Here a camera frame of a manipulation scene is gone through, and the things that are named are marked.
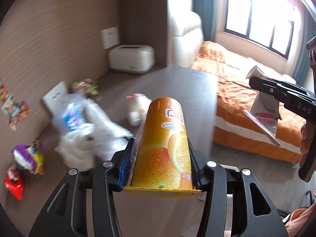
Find orange juice cup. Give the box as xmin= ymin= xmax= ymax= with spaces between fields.
xmin=123 ymin=97 xmax=200 ymax=198

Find white pink paper carton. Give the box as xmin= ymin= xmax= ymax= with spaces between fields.
xmin=243 ymin=65 xmax=283 ymax=147

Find person's right hand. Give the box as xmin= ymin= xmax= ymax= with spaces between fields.
xmin=300 ymin=124 xmax=310 ymax=155

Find clear plastic bag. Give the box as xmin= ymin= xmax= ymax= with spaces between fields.
xmin=52 ymin=94 xmax=133 ymax=171

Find orange bed cover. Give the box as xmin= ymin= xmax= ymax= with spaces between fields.
xmin=191 ymin=41 xmax=305 ymax=163

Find white crumpled milk bottle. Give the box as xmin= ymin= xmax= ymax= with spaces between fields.
xmin=126 ymin=93 xmax=151 ymax=126

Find purple yellow snack bag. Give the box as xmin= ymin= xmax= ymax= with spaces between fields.
xmin=11 ymin=139 xmax=44 ymax=177

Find green red crumpled wrapper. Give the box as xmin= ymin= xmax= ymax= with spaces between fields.
xmin=71 ymin=79 xmax=99 ymax=98

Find black framed window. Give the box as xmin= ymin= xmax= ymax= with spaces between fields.
xmin=224 ymin=0 xmax=295 ymax=59

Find red snack wrapper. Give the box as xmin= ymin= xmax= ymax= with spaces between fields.
xmin=4 ymin=165 xmax=24 ymax=201

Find white toaster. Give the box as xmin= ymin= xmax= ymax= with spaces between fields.
xmin=108 ymin=45 xmax=155 ymax=74

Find colourful card stickers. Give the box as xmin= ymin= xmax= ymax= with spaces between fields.
xmin=0 ymin=80 xmax=30 ymax=131

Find cream padded headboard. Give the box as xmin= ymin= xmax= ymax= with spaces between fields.
xmin=167 ymin=11 xmax=204 ymax=68

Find grey blue curtain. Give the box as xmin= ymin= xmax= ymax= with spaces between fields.
xmin=193 ymin=0 xmax=217 ymax=42

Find white wall socket lower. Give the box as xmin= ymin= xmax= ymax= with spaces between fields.
xmin=42 ymin=81 xmax=69 ymax=116

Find white wall socket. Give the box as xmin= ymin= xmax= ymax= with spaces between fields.
xmin=42 ymin=81 xmax=69 ymax=116
xmin=101 ymin=27 xmax=119 ymax=49

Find white wall socket upper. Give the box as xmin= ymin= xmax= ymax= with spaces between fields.
xmin=101 ymin=27 xmax=119 ymax=49

